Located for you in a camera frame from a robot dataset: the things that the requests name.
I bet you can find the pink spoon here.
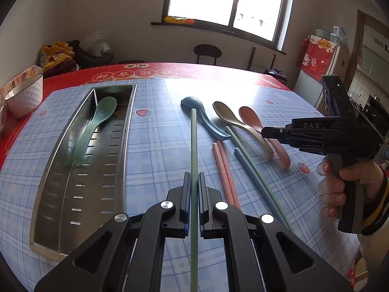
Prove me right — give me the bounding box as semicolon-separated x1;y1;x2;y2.
238;105;292;170

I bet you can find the beige spoon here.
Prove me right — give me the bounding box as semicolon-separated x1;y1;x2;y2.
212;101;274;160

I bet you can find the blue spoon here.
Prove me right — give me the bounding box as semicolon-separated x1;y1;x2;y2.
181;96;231;141

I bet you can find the green spoon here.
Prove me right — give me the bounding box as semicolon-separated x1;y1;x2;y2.
73;96;117;167

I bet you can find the white sleeve forearm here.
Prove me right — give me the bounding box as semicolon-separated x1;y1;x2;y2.
358;169;389;283

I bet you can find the person's right hand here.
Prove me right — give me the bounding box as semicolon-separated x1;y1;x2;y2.
316;158;385;219

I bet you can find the white refrigerator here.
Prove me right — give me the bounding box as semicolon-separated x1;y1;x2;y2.
293;34;349;115

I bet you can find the red cloth on refrigerator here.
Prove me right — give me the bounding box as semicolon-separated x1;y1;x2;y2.
297;35;337;81

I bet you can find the steel utensil tray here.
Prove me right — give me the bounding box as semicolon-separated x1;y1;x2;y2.
29;84;136;262

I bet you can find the blue plaid table mat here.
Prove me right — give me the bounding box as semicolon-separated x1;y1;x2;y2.
1;79;360;291

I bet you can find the window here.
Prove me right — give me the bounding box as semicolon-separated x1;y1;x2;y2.
158;0;293;51

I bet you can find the black round stool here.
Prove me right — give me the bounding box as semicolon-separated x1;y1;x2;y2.
193;44;222;65

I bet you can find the red table cover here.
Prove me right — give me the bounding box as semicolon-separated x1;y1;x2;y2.
1;63;283;175

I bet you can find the white ceramic bowl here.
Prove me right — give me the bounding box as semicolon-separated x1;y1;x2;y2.
5;74;44;119

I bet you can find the plastic covered pink bowl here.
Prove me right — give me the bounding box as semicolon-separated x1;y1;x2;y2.
0;99;7;133

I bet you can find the yellow item on sill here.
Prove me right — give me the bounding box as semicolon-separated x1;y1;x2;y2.
164;16;195;25

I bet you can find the yellow clothes pile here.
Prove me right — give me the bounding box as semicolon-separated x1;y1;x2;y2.
39;41;77;78

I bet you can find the white plastic bag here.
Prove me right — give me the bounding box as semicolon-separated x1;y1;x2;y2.
80;30;111;57

